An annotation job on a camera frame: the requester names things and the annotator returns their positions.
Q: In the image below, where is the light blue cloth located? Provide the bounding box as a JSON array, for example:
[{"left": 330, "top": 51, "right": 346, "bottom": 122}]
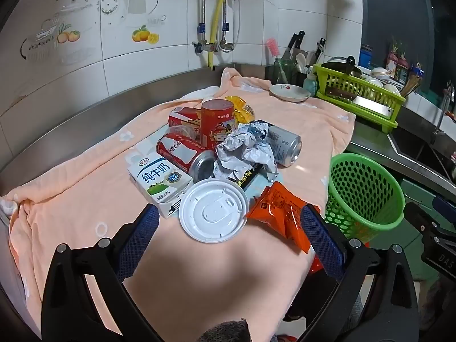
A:
[{"left": 246, "top": 171, "right": 286, "bottom": 202}]

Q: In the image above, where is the peach towel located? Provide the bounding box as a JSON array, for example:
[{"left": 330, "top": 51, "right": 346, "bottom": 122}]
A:
[{"left": 0, "top": 67, "right": 357, "bottom": 339}]

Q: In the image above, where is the yellow plastic wrapper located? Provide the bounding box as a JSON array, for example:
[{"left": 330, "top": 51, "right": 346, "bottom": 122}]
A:
[{"left": 224, "top": 95, "right": 255, "bottom": 123}]

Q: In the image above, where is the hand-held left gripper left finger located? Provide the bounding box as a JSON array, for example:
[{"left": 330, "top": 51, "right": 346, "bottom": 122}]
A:
[{"left": 42, "top": 205, "right": 161, "bottom": 342}]

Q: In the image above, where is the black yellow packet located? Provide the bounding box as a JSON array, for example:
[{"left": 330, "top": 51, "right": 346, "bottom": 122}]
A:
[{"left": 228, "top": 164, "right": 264, "bottom": 189}]

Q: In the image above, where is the silver blue drink can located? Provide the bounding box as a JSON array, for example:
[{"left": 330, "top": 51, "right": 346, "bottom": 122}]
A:
[{"left": 265, "top": 125, "right": 303, "bottom": 168}]

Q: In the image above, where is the steel sink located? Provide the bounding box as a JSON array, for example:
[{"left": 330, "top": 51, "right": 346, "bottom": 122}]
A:
[{"left": 388, "top": 125, "right": 456, "bottom": 182}]

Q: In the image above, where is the green cabinet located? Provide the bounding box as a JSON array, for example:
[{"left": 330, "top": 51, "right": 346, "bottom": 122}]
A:
[{"left": 399, "top": 178, "right": 456, "bottom": 282}]

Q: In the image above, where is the white plastic cup lid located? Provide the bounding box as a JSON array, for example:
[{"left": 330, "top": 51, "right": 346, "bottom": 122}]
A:
[{"left": 178, "top": 179, "right": 249, "bottom": 245}]

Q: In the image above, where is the metal faucet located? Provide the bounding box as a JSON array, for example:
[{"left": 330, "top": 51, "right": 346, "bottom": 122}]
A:
[{"left": 431, "top": 82, "right": 456, "bottom": 143}]

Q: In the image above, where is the red sauce bottle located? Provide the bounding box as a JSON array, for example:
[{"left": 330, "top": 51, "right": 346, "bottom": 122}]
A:
[{"left": 386, "top": 41, "right": 400, "bottom": 76}]

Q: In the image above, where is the pink bottle brush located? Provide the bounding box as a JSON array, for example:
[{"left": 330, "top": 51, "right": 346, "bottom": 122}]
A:
[{"left": 265, "top": 38, "right": 286, "bottom": 82}]

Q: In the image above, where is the black wok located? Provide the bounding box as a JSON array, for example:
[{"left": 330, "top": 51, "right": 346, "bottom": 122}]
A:
[{"left": 321, "top": 56, "right": 363, "bottom": 79}]

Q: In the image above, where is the red label tea bottle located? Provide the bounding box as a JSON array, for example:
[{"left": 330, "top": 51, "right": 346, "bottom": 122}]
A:
[{"left": 167, "top": 106, "right": 204, "bottom": 141}]

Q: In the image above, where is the red cola can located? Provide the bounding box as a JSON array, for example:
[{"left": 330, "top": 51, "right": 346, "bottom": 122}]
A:
[{"left": 156, "top": 133, "right": 217, "bottom": 182}]

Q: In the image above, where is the yellow gas hose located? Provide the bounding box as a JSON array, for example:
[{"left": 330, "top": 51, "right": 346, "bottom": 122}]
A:
[{"left": 208, "top": 0, "right": 233, "bottom": 70}]

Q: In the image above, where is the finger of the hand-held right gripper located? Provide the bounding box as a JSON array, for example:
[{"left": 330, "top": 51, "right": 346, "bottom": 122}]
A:
[
  {"left": 404, "top": 202, "right": 440, "bottom": 236},
  {"left": 432, "top": 194, "right": 456, "bottom": 219}
]

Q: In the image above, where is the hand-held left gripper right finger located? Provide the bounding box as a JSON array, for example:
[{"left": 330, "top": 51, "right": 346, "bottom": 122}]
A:
[{"left": 285, "top": 203, "right": 419, "bottom": 342}]

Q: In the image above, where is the tall red drink can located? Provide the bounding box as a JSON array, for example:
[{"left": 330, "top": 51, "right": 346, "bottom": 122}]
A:
[{"left": 200, "top": 99, "right": 239, "bottom": 150}]

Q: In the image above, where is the white ceramic plate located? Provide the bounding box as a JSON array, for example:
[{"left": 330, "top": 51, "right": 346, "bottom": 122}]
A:
[{"left": 269, "top": 83, "right": 312, "bottom": 103}]

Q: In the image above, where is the green plastic basket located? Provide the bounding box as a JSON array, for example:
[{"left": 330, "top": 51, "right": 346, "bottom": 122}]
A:
[{"left": 324, "top": 152, "right": 406, "bottom": 243}]

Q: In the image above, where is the braided metal hose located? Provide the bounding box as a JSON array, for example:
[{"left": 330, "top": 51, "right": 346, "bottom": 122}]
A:
[
  {"left": 199, "top": 0, "right": 208, "bottom": 43},
  {"left": 221, "top": 0, "right": 243, "bottom": 45}
]

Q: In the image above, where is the teal plastic bottle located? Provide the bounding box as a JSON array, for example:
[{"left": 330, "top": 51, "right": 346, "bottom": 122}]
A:
[{"left": 304, "top": 73, "right": 318, "bottom": 97}]

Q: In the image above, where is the white paper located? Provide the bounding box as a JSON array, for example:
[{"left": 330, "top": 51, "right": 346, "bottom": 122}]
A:
[{"left": 214, "top": 121, "right": 279, "bottom": 182}]

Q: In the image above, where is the person's left hand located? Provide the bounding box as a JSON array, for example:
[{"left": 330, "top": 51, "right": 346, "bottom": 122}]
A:
[{"left": 199, "top": 320, "right": 250, "bottom": 342}]

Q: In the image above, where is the orange snack packet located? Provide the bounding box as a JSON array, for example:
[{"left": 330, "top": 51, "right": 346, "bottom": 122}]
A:
[{"left": 245, "top": 181, "right": 321, "bottom": 253}]

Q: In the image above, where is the dark sauce bottle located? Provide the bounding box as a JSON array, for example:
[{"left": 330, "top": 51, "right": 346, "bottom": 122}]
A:
[{"left": 395, "top": 52, "right": 410, "bottom": 81}]

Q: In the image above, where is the brown handle cleaver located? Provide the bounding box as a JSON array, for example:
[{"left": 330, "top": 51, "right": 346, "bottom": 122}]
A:
[{"left": 326, "top": 87, "right": 357, "bottom": 101}]

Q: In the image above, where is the metal water valve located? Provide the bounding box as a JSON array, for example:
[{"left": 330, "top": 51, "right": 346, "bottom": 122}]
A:
[{"left": 192, "top": 23, "right": 236, "bottom": 55}]

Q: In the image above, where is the green plastic dish rack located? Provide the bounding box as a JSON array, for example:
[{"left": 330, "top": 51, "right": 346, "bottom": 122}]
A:
[{"left": 313, "top": 63, "right": 407, "bottom": 131}]

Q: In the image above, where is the white milk carton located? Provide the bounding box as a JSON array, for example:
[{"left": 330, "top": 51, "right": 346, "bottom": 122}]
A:
[{"left": 127, "top": 150, "right": 195, "bottom": 220}]

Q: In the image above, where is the bundle of chopsticks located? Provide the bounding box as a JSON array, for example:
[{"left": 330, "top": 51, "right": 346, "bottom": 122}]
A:
[{"left": 401, "top": 75, "right": 422, "bottom": 97}]

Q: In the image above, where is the black handle knife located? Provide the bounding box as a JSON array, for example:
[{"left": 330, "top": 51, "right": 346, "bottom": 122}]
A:
[
  {"left": 283, "top": 31, "right": 306, "bottom": 61},
  {"left": 306, "top": 38, "right": 326, "bottom": 66}
]

